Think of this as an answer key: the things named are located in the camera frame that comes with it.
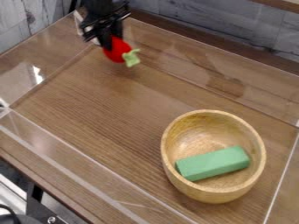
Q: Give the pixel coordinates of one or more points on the black metal table frame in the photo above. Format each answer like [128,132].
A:
[44,208]

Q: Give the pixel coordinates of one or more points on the red plush fruit green stem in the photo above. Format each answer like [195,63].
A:
[121,53]

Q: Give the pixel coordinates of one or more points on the clear acrylic enclosure walls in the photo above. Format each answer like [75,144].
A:
[84,119]

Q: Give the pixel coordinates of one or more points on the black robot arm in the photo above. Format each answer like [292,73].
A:
[103,22]

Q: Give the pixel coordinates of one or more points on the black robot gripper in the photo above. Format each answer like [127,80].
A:
[103,22]

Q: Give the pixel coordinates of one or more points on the wooden bowl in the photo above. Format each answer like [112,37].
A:
[203,131]

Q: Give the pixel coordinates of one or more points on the green rectangular block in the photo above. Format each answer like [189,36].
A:
[213,163]

